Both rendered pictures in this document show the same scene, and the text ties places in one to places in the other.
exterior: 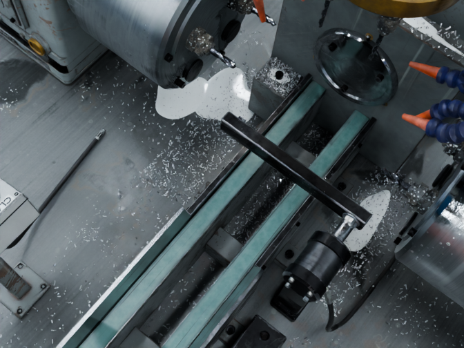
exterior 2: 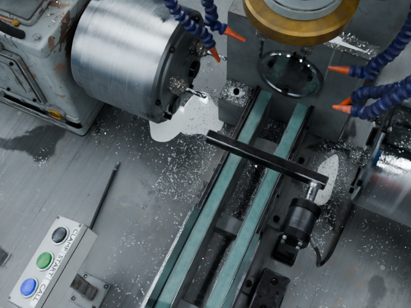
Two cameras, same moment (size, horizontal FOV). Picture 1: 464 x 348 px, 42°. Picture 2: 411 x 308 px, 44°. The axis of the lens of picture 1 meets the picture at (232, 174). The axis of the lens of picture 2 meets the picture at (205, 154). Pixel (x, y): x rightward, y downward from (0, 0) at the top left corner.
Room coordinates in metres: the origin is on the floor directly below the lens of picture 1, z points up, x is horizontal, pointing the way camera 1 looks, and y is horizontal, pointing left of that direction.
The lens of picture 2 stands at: (-0.04, 0.04, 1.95)
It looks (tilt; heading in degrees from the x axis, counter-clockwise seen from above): 65 degrees down; 359
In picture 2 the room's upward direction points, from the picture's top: 4 degrees counter-clockwise
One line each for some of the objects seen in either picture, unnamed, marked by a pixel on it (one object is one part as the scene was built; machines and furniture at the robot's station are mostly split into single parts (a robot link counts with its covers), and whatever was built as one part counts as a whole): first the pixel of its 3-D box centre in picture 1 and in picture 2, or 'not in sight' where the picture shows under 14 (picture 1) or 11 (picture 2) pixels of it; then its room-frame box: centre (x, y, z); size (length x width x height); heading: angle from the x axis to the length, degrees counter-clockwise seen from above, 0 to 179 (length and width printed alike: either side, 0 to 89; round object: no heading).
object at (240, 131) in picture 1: (292, 170); (265, 159); (0.38, -0.09, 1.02); 0.26 x 0.04 x 0.03; 61
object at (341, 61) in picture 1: (353, 70); (288, 76); (0.56, -0.16, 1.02); 0.15 x 0.02 x 0.15; 61
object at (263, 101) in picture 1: (275, 92); (235, 103); (0.60, -0.05, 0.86); 0.07 x 0.06 x 0.12; 61
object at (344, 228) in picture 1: (337, 237); (308, 200); (0.28, -0.16, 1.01); 0.08 x 0.02 x 0.02; 151
